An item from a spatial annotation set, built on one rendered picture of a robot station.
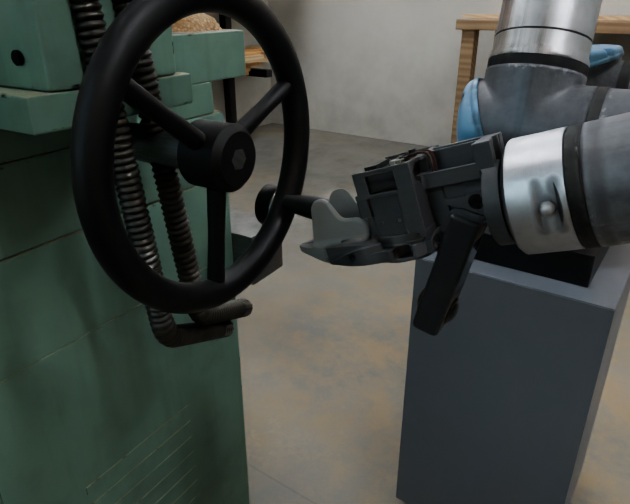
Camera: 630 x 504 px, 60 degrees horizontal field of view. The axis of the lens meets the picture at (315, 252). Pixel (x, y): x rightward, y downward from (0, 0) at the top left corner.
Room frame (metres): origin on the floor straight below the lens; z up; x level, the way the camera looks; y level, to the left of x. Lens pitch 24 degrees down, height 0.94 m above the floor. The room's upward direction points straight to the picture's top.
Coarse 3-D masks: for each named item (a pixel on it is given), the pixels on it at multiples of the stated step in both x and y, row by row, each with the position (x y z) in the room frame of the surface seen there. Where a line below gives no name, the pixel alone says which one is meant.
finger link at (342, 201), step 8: (336, 192) 0.51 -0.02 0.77; (344, 192) 0.50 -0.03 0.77; (336, 200) 0.51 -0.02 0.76; (344, 200) 0.50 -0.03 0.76; (352, 200) 0.50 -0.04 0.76; (336, 208) 0.51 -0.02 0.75; (344, 208) 0.50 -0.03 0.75; (352, 208) 0.50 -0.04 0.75; (344, 216) 0.50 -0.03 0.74; (352, 216) 0.50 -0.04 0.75; (360, 216) 0.49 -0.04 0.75; (312, 240) 0.51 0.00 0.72
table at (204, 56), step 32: (192, 32) 0.73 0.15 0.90; (224, 32) 0.77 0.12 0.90; (192, 64) 0.72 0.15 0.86; (224, 64) 0.77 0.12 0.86; (0, 96) 0.44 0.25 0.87; (32, 96) 0.43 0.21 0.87; (64, 96) 0.45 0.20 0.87; (192, 96) 0.58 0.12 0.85; (0, 128) 0.45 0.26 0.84; (32, 128) 0.43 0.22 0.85; (64, 128) 0.45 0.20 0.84
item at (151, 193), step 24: (192, 120) 0.71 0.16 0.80; (216, 120) 0.75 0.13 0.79; (0, 168) 0.49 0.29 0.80; (24, 168) 0.51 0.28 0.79; (48, 168) 0.53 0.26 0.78; (144, 168) 0.63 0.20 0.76; (0, 192) 0.49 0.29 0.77; (24, 192) 0.50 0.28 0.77; (48, 192) 0.52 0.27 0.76; (72, 192) 0.55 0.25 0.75; (0, 216) 0.48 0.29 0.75; (24, 216) 0.50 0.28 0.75; (48, 216) 0.52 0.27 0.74; (72, 216) 0.54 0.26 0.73; (0, 240) 0.48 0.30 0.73; (24, 240) 0.49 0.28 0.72; (48, 240) 0.52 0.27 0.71
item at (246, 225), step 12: (240, 216) 0.83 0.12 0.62; (252, 216) 0.83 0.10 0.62; (240, 228) 0.78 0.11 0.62; (252, 228) 0.78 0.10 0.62; (240, 240) 0.75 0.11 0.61; (252, 240) 0.75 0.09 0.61; (240, 252) 0.75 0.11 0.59; (276, 252) 0.80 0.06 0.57; (276, 264) 0.80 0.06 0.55; (264, 276) 0.77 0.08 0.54
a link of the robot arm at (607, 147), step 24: (600, 120) 0.38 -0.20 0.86; (624, 120) 0.36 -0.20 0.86; (576, 144) 0.36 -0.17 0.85; (600, 144) 0.35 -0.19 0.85; (624, 144) 0.34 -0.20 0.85; (576, 168) 0.35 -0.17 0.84; (600, 168) 0.34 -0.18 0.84; (624, 168) 0.34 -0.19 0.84; (576, 192) 0.35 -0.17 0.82; (600, 192) 0.34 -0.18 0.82; (624, 192) 0.33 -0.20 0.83; (576, 216) 0.34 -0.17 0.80; (600, 216) 0.34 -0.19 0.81; (624, 216) 0.33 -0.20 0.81; (600, 240) 0.35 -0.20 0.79; (624, 240) 0.34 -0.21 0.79
